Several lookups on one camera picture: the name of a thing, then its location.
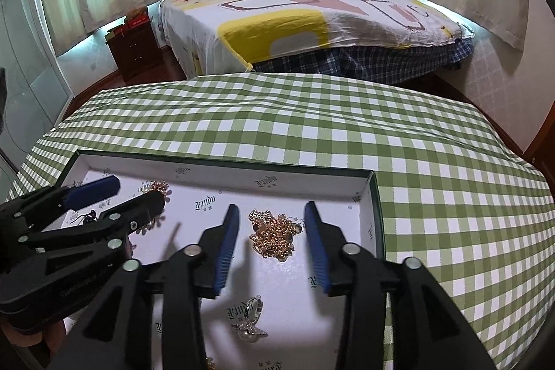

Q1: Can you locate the silver pearl ring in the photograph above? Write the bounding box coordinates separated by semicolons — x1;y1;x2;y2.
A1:
230;296;267;340

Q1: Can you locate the rose gold chain necklace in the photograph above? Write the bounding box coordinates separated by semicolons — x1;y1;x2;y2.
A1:
248;209;304;262

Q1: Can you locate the gold pearl flower brooch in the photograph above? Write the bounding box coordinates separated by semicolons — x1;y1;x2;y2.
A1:
130;180;172;236

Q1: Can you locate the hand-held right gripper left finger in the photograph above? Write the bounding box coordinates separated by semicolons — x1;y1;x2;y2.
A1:
45;203;241;370

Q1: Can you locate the bed with patterned cover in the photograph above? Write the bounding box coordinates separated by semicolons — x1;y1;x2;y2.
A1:
158;0;475;78

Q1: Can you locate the frosted glass sliding door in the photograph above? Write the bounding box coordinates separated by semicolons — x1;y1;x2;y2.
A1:
0;0;74;180

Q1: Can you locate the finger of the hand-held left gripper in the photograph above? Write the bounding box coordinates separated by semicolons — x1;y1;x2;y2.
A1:
0;175;122;232
17;190;166;267

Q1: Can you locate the wooden nightstand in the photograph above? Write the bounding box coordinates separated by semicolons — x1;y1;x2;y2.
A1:
106;19;163;82

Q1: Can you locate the wooden door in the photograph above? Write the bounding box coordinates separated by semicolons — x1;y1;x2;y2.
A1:
522;93;555;189

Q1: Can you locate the dark green cardboard box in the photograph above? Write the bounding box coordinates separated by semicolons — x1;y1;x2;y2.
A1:
52;150;387;370

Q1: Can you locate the blue plaid bed sheet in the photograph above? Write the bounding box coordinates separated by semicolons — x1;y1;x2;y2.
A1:
249;38;473;85

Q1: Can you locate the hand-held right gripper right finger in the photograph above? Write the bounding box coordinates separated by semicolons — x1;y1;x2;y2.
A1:
304;201;497;370

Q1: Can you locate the green checked tablecloth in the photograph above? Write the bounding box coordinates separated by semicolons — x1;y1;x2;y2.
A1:
6;73;549;370

